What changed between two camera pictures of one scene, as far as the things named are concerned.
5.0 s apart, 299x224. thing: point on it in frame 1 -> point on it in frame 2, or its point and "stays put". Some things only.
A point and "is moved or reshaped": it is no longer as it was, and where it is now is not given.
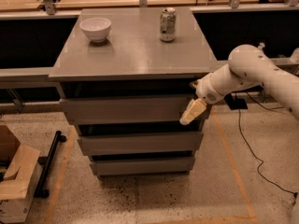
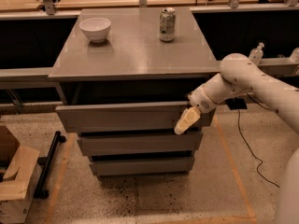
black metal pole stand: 48,161 stays put
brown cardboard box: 18,164 stays put
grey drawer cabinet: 126,76 stays put
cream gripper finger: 193,84 -> 190,95
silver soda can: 167,24 stays put
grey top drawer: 144,110 is moved or reshaped
